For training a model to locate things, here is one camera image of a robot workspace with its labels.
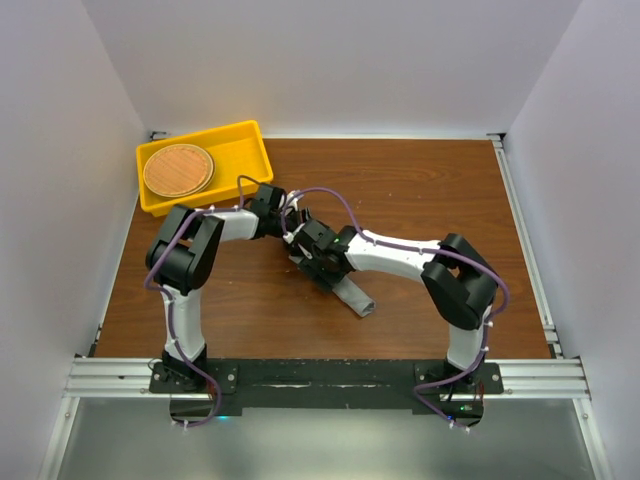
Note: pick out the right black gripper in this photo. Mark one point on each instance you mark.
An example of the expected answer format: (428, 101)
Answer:
(326, 281)

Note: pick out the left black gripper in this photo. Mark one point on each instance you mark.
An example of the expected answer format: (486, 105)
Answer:
(293, 214)

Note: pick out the grey cloth napkin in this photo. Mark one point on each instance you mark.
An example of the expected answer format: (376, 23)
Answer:
(354, 297)

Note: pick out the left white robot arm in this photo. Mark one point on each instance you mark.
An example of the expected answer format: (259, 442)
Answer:
(180, 261)

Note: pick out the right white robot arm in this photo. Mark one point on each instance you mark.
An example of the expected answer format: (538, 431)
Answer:
(461, 285)

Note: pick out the yellow plastic bin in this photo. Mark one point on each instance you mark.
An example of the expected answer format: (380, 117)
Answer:
(239, 158)

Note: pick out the round woven coaster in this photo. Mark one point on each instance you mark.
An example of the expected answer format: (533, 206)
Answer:
(178, 171)

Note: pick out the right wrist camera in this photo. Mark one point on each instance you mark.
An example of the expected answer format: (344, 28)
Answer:
(289, 237)

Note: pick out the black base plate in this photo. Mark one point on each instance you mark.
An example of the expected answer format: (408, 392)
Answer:
(325, 384)

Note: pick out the aluminium frame rail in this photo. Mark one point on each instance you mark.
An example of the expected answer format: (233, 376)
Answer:
(111, 426)

